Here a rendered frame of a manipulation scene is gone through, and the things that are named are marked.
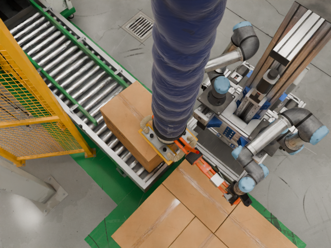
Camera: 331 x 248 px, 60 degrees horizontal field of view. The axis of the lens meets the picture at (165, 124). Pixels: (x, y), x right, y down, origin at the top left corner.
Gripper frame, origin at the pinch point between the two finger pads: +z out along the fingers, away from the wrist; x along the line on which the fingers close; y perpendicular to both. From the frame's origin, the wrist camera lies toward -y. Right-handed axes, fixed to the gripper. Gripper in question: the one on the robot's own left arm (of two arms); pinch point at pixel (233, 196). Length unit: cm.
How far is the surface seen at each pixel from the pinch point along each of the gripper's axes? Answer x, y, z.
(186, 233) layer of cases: 32, -1, 67
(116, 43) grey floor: -61, 225, 122
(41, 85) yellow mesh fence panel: 50, 124, -31
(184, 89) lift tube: 6, 51, -76
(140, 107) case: -2, 98, 27
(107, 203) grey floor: 69, 71, 122
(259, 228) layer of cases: -18, -38, 67
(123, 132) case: 22, 89, 27
